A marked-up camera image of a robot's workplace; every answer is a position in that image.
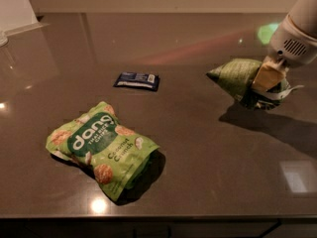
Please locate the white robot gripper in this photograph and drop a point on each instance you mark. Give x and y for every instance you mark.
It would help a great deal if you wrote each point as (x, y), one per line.
(289, 45)

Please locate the dark blue snack packet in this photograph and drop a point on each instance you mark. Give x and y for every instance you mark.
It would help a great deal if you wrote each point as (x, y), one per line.
(146, 81)

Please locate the green jalapeno chip bag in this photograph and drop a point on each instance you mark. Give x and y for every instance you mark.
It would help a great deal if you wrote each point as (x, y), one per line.
(236, 78)

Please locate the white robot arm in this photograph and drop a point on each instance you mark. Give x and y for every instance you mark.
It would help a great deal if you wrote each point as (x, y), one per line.
(304, 15)

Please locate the green dang rice chips bag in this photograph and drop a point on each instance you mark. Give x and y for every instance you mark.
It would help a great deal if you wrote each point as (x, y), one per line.
(98, 142)

